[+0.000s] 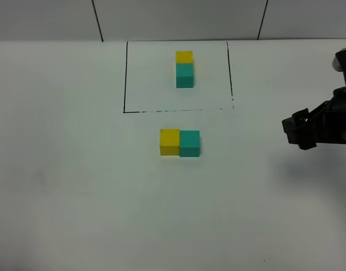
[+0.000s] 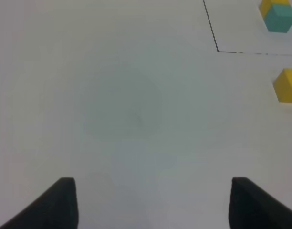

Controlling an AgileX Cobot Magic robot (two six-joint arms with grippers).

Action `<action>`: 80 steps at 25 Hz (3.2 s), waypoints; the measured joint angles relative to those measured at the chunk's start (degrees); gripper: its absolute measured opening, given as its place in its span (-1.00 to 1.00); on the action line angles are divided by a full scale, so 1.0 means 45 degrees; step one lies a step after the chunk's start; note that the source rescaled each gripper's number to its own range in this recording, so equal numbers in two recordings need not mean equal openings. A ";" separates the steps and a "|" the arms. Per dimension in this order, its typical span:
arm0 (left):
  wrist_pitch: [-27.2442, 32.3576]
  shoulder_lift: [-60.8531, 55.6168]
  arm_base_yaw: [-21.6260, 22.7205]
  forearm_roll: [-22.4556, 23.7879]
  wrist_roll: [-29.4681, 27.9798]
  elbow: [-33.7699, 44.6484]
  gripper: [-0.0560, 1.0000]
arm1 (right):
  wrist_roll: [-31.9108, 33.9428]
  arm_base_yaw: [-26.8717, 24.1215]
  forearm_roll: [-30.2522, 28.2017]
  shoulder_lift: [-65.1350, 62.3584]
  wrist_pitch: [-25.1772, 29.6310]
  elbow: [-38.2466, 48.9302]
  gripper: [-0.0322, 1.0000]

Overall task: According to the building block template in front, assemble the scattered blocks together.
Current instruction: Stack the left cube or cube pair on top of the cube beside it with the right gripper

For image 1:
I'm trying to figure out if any template yellow cube block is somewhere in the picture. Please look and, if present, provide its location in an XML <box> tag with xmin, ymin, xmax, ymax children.
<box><xmin>175</xmin><ymin>51</ymin><xmax>193</xmax><ymax>64</ymax></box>

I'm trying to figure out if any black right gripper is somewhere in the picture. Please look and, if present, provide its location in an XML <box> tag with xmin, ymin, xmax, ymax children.
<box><xmin>282</xmin><ymin>87</ymin><xmax>346</xmax><ymax>150</ymax></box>

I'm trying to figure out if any template teal cube block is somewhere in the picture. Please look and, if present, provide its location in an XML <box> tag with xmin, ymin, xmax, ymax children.
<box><xmin>176</xmin><ymin>63</ymin><xmax>194</xmax><ymax>88</ymax></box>

